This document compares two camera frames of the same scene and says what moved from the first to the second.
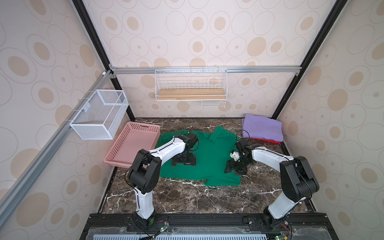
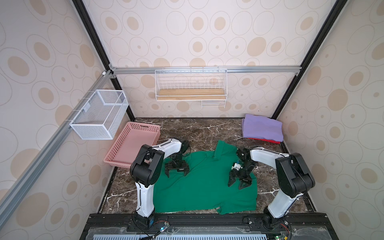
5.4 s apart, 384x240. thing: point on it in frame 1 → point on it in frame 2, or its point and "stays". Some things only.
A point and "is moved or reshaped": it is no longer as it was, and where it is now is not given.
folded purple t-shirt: x=260 y=127 stays
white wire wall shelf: x=209 y=86 stays
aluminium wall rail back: x=200 y=70 stays
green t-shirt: x=213 y=150 is moved or reshaped
